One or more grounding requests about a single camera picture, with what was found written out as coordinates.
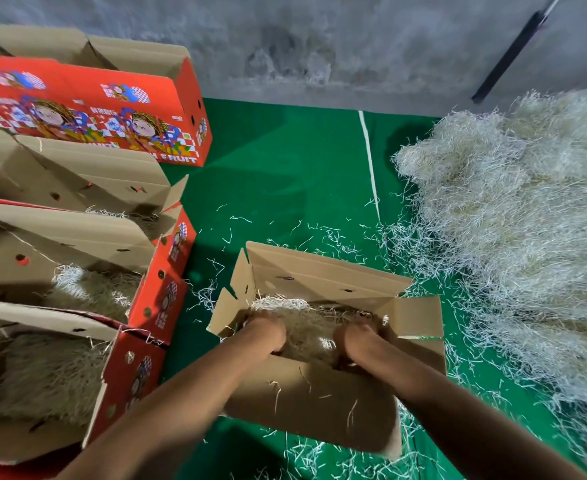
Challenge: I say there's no group of red fruit boxes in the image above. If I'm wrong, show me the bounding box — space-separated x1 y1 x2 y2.
0 23 213 168

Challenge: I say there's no person's left hand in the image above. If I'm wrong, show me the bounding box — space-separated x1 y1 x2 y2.
228 313 287 356

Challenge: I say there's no handful of shredded paper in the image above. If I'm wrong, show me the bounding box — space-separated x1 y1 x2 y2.
0 335 115 426
48 265 143 321
248 295 375 364

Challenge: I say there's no person's right hand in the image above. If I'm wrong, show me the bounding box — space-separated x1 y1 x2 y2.
334 319 390 368

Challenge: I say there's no person's left forearm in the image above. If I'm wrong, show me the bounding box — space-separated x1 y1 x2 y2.
58 329 275 480

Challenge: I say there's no white pole with black grip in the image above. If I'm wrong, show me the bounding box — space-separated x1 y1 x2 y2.
472 0 565 106

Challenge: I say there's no person's right forearm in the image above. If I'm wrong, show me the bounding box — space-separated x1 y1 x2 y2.
358 339 587 480

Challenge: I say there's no pile of shredded paper filler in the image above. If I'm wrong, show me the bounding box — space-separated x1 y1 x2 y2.
388 89 587 471

